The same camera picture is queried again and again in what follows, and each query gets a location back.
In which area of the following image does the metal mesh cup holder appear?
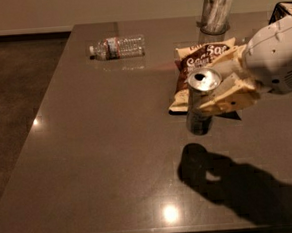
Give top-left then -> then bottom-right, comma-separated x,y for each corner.
200,0 -> 232,36

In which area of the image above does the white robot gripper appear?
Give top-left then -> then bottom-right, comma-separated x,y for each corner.
199,15 -> 292,115

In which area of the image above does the clear plastic water bottle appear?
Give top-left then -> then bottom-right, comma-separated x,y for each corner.
86,35 -> 146,61

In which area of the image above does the brown and yellow chip bag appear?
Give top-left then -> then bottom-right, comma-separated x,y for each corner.
168,37 -> 236,113

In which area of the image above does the silver redbull can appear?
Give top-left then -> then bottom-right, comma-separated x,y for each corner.
186,67 -> 222,136

